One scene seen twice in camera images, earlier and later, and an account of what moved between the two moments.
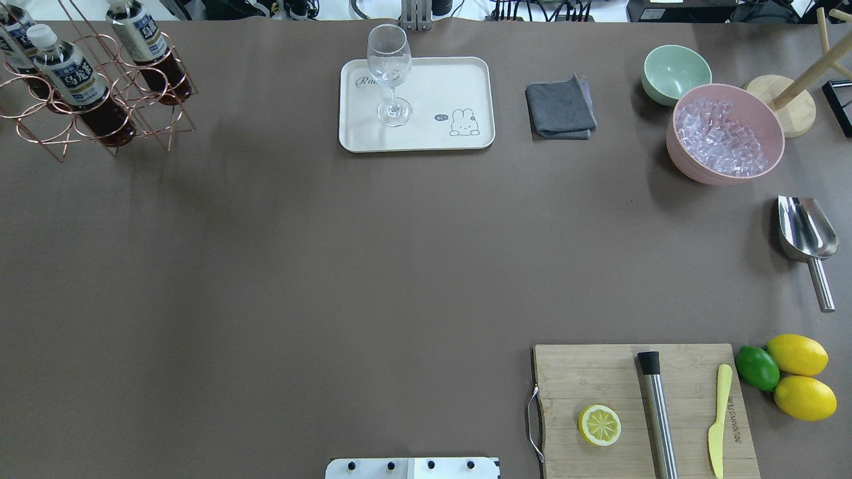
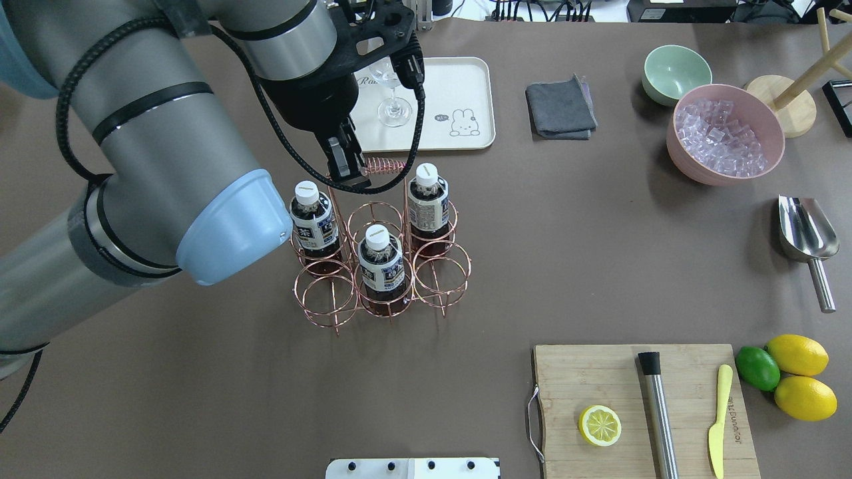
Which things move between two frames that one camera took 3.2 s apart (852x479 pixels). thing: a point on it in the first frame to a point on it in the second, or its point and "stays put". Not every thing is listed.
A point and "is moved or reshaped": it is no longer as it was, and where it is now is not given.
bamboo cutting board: x=572 y=378 stays put
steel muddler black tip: x=660 y=430 stays put
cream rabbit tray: x=451 y=99 stays put
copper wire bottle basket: x=65 y=80 is moved or reshaped
